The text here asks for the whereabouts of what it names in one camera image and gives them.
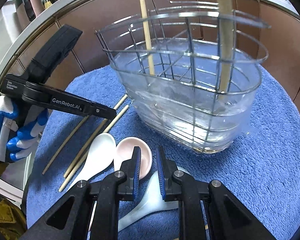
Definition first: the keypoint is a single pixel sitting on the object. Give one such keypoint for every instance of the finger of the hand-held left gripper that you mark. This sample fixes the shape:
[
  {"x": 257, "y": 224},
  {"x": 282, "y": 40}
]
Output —
[{"x": 90, "y": 107}]

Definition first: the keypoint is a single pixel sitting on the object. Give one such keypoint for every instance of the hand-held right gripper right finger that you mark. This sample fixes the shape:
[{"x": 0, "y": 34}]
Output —
[{"x": 162, "y": 175}]

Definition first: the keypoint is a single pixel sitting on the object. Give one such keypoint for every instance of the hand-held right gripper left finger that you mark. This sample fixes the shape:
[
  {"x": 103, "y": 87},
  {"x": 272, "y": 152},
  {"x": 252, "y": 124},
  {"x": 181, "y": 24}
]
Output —
[{"x": 137, "y": 163}]

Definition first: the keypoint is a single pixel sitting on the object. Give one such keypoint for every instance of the pink ceramic spoon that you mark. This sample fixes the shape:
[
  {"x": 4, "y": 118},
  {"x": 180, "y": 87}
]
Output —
[{"x": 126, "y": 147}]

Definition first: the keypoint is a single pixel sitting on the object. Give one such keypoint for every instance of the wooden chopstick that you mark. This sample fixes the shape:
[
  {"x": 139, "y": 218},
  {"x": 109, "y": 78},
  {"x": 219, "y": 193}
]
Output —
[
  {"x": 146, "y": 30},
  {"x": 95, "y": 135},
  {"x": 117, "y": 119},
  {"x": 65, "y": 146},
  {"x": 223, "y": 30}
]

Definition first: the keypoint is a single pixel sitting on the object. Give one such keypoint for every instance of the light blue ceramic spoon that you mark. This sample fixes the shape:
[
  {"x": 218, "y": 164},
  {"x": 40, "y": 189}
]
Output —
[{"x": 145, "y": 205}]

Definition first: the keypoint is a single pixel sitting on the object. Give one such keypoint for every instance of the white ceramic spoon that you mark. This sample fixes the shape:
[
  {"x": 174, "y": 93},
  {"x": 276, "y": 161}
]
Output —
[{"x": 102, "y": 147}]

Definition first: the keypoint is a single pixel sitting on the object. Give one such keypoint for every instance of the person's left hand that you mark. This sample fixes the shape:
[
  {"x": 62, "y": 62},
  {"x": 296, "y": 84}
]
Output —
[{"x": 5, "y": 140}]

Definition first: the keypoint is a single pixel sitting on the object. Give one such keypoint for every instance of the yellow-capped bottle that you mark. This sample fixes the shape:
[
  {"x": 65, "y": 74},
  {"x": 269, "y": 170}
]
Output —
[{"x": 47, "y": 2}]

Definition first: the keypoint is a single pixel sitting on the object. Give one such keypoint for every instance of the white refrigerator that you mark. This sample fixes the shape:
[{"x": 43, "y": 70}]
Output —
[{"x": 2, "y": 35}]

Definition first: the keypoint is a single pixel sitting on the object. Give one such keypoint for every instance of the rose electric thermo pot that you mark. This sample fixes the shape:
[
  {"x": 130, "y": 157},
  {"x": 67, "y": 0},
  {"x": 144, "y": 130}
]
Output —
[{"x": 35, "y": 2}]

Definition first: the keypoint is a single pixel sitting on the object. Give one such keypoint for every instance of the blue towel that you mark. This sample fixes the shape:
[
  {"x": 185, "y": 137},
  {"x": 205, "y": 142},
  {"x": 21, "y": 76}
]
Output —
[{"x": 240, "y": 180}]

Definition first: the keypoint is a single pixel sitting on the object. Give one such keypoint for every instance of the person's mustard clothing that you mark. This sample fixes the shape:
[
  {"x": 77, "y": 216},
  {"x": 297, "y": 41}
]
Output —
[{"x": 7, "y": 220}]

